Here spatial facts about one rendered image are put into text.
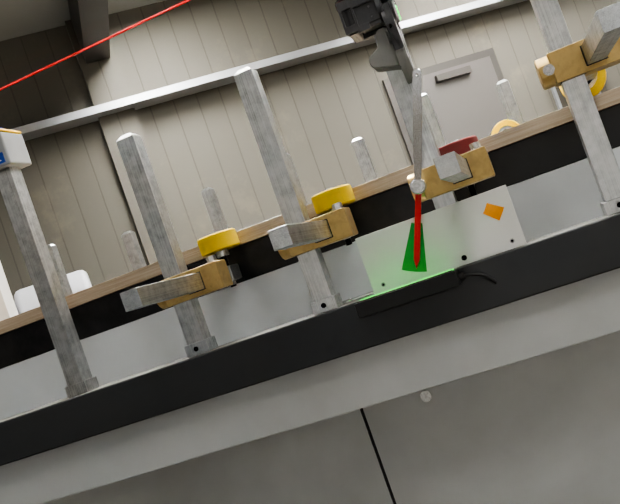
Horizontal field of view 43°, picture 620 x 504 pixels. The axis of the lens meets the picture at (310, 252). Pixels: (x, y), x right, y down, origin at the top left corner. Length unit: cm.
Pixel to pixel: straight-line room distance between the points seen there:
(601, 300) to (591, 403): 29
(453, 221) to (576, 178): 31
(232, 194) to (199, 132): 59
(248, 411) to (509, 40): 671
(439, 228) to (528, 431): 47
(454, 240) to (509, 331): 18
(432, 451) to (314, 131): 552
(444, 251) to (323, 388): 32
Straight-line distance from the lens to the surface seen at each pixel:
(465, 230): 130
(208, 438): 149
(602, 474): 161
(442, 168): 107
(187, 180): 667
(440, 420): 159
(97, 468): 161
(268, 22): 717
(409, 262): 131
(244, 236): 161
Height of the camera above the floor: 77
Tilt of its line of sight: 1 degrees up
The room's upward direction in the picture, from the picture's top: 20 degrees counter-clockwise
